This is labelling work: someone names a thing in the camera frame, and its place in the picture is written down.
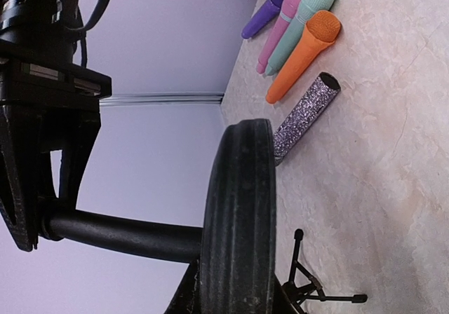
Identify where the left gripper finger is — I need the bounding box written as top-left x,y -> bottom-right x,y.
164,259 -> 201,314

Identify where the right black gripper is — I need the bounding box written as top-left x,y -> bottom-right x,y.
1,56 -> 112,251

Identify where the glitter mic round stand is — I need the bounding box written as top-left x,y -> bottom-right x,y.
40,118 -> 276,313

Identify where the glitter silver microphone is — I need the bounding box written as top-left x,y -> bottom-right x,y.
274,72 -> 341,166

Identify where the purple microphone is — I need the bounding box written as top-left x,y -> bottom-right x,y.
241,0 -> 283,39

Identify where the orange microphone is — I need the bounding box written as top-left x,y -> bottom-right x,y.
266,11 -> 342,104

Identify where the pink microphone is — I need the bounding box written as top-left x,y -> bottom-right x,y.
256,0 -> 301,74

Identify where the teal microphone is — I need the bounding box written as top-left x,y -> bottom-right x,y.
264,0 -> 335,76

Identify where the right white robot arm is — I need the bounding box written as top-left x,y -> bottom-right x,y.
1,0 -> 112,252

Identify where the black tripod mic stand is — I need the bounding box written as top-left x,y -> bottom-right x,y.
272,228 -> 368,314

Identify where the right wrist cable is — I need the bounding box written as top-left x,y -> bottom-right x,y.
69,0 -> 116,68

